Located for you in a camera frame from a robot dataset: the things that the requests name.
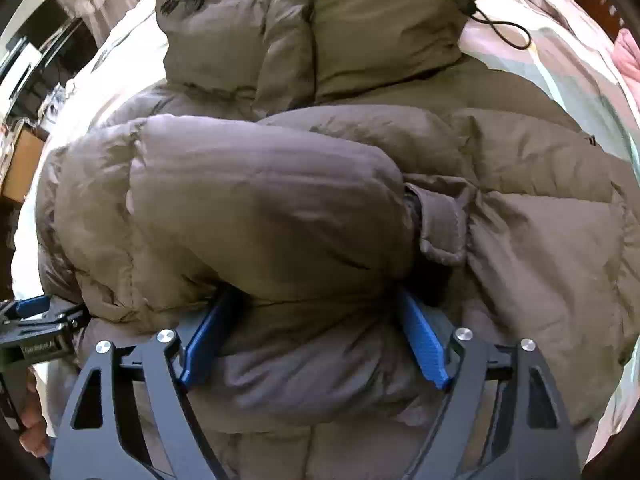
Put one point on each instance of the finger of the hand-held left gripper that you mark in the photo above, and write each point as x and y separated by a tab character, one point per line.
30	306

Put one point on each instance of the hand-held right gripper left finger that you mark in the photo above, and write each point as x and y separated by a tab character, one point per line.
207	340

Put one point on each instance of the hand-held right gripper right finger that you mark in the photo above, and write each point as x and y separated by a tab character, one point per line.
422	345

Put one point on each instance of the brown puffer jacket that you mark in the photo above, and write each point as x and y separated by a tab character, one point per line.
300	185

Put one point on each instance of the person's left hand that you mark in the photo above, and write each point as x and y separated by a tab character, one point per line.
36	430

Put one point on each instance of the wooden cabinet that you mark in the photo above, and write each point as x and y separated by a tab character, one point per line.
22	160

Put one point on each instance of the black desk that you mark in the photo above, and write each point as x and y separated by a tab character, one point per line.
60	65

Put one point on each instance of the black monitor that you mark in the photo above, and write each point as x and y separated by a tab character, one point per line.
50	17

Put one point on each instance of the checked bed quilt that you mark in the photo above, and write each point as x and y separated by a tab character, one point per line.
550	75

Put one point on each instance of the pink blanket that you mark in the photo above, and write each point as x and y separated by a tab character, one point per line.
627	55

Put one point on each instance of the dark wooden headboard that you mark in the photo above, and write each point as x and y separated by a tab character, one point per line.
600	5

